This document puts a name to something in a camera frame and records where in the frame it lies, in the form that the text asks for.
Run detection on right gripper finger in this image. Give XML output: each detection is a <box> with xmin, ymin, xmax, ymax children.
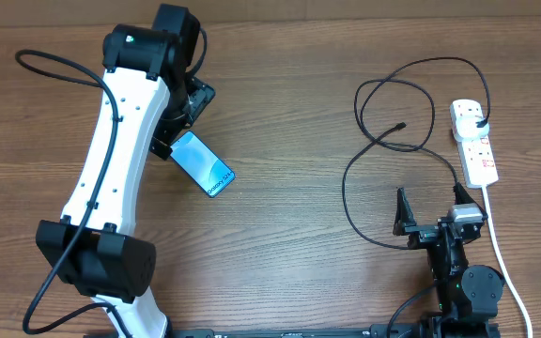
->
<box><xmin>453</xmin><ymin>182</ymin><xmax>487</xmax><ymax>217</ymax></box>
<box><xmin>393</xmin><ymin>188</ymin><xmax>416</xmax><ymax>236</ymax></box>

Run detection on Samsung Galaxy smartphone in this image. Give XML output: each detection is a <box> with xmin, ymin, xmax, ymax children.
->
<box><xmin>170</xmin><ymin>131</ymin><xmax>235</xmax><ymax>198</ymax></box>

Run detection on black USB charging cable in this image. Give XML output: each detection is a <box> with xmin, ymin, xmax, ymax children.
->
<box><xmin>341</xmin><ymin>56</ymin><xmax>492</xmax><ymax>251</ymax></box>

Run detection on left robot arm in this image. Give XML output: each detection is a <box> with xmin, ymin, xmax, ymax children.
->
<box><xmin>36</xmin><ymin>4</ymin><xmax>215</xmax><ymax>337</ymax></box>

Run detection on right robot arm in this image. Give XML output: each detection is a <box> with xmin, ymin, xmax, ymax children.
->
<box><xmin>386</xmin><ymin>183</ymin><xmax>505</xmax><ymax>337</ymax></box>

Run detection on white charger plug adapter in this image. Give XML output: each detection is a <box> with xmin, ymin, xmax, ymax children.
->
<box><xmin>452</xmin><ymin>115</ymin><xmax>490</xmax><ymax>142</ymax></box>

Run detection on white power strip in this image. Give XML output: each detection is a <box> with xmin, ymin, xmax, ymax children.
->
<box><xmin>450</xmin><ymin>99</ymin><xmax>499</xmax><ymax>189</ymax></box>

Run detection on white power strip cord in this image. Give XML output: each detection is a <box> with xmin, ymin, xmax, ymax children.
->
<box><xmin>480</xmin><ymin>185</ymin><xmax>534</xmax><ymax>338</ymax></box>

